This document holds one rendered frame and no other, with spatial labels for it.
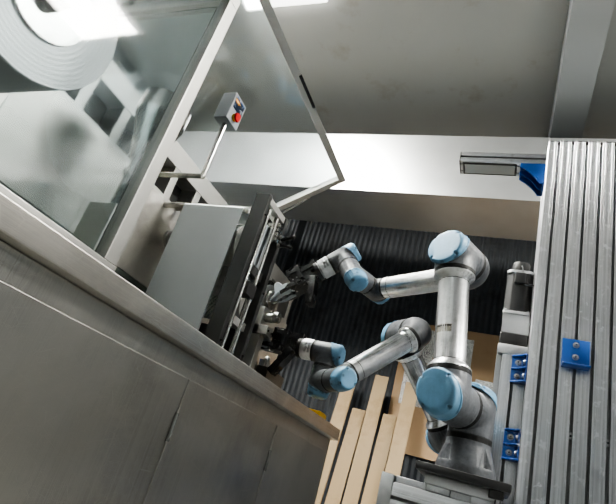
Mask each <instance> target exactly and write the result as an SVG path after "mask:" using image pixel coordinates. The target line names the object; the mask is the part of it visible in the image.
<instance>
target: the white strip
mask: <svg viewBox="0 0 616 504"><path fill-rule="evenodd" d="M163 207H164V208H176V209H182V211H181V213H180V215H179V218H178V220H177V222H176V224H175V227H174V229H173V231H172V234H171V236H170V238H169V240H168V243H167V245H166V247H165V250H164V252H163V254H162V256H161V259H160V261H159V263H158V266H157V268H156V270H155V272H154V275H153V277H152V279H151V282H150V284H149V286H148V288H147V291H146V293H145V294H146V295H148V296H149V297H151V298H152V299H154V300H155V301H156V302H158V303H159V304H161V305H162V306H164V307H165V308H166V309H168V310H169V311H171V312H172V313H174V314H175V315H176V316H178V317H179V318H181V319H182V320H184V321H185V322H186V323H188V324H189V325H191V326H192V327H194V328H195V329H196V330H197V329H198V327H199V324H200V321H201V319H202V316H203V313H204V311H205V308H206V306H207V303H208V300H209V298H210V295H211V292H212V290H213V287H214V284H215V282H216V279H217V277H218V274H219V271H220V269H221V266H222V263H223V261H224V258H225V255H226V253H227V250H228V248H229V245H230V242H231V240H232V237H233V234H234V232H235V229H236V226H237V224H238V221H239V219H240V216H241V213H243V214H248V212H249V209H248V208H245V207H234V206H219V205H205V204H190V203H172V202H164V203H163Z"/></svg>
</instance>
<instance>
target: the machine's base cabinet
mask: <svg viewBox="0 0 616 504"><path fill-rule="evenodd" d="M329 443H330V439H329V438H327V437H326V436H324V435H322V434H321V433H319V432H317V431H316V430H314V429H312V428H311V427H309V426H307V425H306V424H304V423H302V422H301V421H299V420H298V419H296V418H294V417H293V416H291V415H289V414H288V413H286V412H284V411H283V410H281V409H279V408H278V407H276V406H274V405H273V404H271V403H269V402H268V401H266V400H264V399H263V398H261V397H259V396H258V395H256V394H255V393H253V392H251V391H250V390H248V389H246V388H245V387H243V386H241V385H240V384H238V383H236V382H235V381H233V380H231V379H230V378H228V377H226V376H225V375H223V374H221V373H220V372H218V371H216V370H215V369H213V368H212V367H210V366H208V365H207V364H205V363H203V362H202V361H200V360H198V359H197V358H195V357H193V356H192V355H190V354H188V353H187V352H185V351H183V350H182V349H180V348H178V347H177V346H175V345H173V344H172V343H170V342H169V341H167V340H165V339H164V338H162V337H160V336H159V335H157V334H155V333H154V332H152V331H150V330H149V329H147V328H145V327H144V326H142V325H140V324H139V323H137V322H135V321H134V320H132V319H130V318H129V317H127V316H126V315H124V314H122V313H121V312H119V311H117V310H116V309H114V308H112V307H111V306H109V305H107V304H106V303H104V302H102V301H101V300H99V299H97V298H96V297H94V296H92V295H91V294H89V293H87V292H86V291H84V290H83V289H81V288H79V287H78V286H76V285H74V284H73V283H71V282H69V281H68V280H66V279H64V278H63V277H61V276H59V275H58V274H56V273H54V272H53V271H51V270H49V269H48V268H46V267H44V266H43V265H41V264H39V263H38V262H36V261H35V260H33V259H31V258H30V257H28V256H26V255H25V254H23V253H21V252H20V251H18V250H16V249H15V248H13V247H11V246H10V245H8V244H6V243H5V242H3V241H1V240H0V504H315V501H316V497H317V493H318V489H319V485H320V480H321V476H322V472H323V468H324V464H325V460H326V456H327V452H328V448H329Z"/></svg>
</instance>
